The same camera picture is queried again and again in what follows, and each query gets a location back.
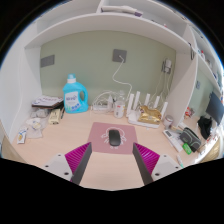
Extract black computer mouse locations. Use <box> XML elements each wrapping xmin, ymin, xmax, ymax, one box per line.
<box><xmin>108</xmin><ymin>128</ymin><xmax>121</xmax><ymax>147</ymax></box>

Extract white yellow blue packet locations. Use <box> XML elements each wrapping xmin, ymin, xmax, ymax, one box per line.
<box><xmin>16</xmin><ymin>128</ymin><xmax>28</xmax><ymax>145</ymax></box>

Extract black monitor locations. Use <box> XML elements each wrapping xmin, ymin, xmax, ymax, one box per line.
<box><xmin>205</xmin><ymin>91</ymin><xmax>224</xmax><ymax>127</ymax></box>

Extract white router with antennas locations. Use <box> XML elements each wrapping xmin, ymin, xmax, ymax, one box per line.
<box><xmin>125</xmin><ymin>92</ymin><xmax>169</xmax><ymax>129</ymax></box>

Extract black bag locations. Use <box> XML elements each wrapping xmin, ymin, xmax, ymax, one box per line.
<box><xmin>197</xmin><ymin>115</ymin><xmax>214</xmax><ymax>140</ymax></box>

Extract clear cup with red label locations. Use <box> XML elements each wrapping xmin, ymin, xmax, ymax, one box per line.
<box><xmin>113</xmin><ymin>101</ymin><xmax>126</xmax><ymax>119</ymax></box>

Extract silver foil bag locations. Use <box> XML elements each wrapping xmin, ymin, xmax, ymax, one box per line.
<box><xmin>31</xmin><ymin>108</ymin><xmax>49</xmax><ymax>118</ymax></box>

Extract small green item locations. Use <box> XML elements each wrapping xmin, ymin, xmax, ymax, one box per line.
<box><xmin>182</xmin><ymin>142</ymin><xmax>193</xmax><ymax>156</ymax></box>

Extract white power strip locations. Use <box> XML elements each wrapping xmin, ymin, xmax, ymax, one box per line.
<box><xmin>91</xmin><ymin>103</ymin><xmax>111</xmax><ymax>112</ymax></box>

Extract white marker pen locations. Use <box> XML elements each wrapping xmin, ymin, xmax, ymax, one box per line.
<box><xmin>175</xmin><ymin>154</ymin><xmax>185</xmax><ymax>169</ymax></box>

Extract grey wall outlet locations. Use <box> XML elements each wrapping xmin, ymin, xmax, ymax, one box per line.
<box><xmin>112</xmin><ymin>48</ymin><xmax>128</xmax><ymax>63</ymax></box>

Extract white snack packet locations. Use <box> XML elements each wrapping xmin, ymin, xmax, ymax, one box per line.
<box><xmin>26</xmin><ymin>117</ymin><xmax>43</xmax><ymax>131</ymax></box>

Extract white shelf unit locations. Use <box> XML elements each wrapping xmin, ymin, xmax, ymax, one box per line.
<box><xmin>24</xmin><ymin>0</ymin><xmax>224</xmax><ymax>94</ymax></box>

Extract clear plastic bag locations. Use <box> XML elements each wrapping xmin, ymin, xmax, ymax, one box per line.
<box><xmin>24</xmin><ymin>116</ymin><xmax>51</xmax><ymax>139</ymax></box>

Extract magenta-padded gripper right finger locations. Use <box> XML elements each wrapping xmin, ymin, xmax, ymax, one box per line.
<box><xmin>132</xmin><ymin>142</ymin><xmax>183</xmax><ymax>186</ymax></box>

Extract gold foil bag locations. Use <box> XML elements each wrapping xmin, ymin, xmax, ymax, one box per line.
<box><xmin>138</xmin><ymin>105</ymin><xmax>163</xmax><ymax>125</ymax></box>

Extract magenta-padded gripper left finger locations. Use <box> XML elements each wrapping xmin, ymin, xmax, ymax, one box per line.
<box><xmin>43</xmin><ymin>141</ymin><xmax>94</xmax><ymax>186</ymax></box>

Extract pink mouse pad with drawing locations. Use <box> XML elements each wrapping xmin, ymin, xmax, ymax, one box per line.
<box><xmin>87</xmin><ymin>121</ymin><xmax>139</xmax><ymax>155</ymax></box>

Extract white wall charger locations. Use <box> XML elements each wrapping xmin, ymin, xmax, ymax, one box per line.
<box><xmin>163</xmin><ymin>58</ymin><xmax>173</xmax><ymax>74</ymax></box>

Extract small metal jar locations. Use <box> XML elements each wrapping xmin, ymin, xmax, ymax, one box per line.
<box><xmin>163</xmin><ymin>114</ymin><xmax>175</xmax><ymax>130</ymax></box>

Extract blue detergent bottle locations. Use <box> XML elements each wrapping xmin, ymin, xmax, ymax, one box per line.
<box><xmin>62</xmin><ymin>73</ymin><xmax>90</xmax><ymax>115</ymax></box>

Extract small beige cardboard box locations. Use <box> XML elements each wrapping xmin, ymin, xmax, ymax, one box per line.
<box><xmin>48</xmin><ymin>109</ymin><xmax>62</xmax><ymax>126</ymax></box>

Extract white cable bundle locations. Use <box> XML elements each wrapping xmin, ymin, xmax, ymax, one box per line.
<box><xmin>90</xmin><ymin>90</ymin><xmax>116</xmax><ymax>108</ymax></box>

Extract white remote control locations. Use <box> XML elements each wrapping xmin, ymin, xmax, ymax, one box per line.
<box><xmin>162</xmin><ymin>129</ymin><xmax>184</xmax><ymax>153</ymax></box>

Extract grey zip pouch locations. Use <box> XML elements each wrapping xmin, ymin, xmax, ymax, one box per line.
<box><xmin>179</xmin><ymin>127</ymin><xmax>202</xmax><ymax>153</ymax></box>

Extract grey blank wall plate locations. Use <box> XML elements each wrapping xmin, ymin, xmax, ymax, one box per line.
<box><xmin>40</xmin><ymin>54</ymin><xmax>56</xmax><ymax>69</ymax></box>

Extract white wall cable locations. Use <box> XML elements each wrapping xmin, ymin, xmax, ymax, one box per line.
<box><xmin>112</xmin><ymin>55</ymin><xmax>133</xmax><ymax>98</ymax></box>

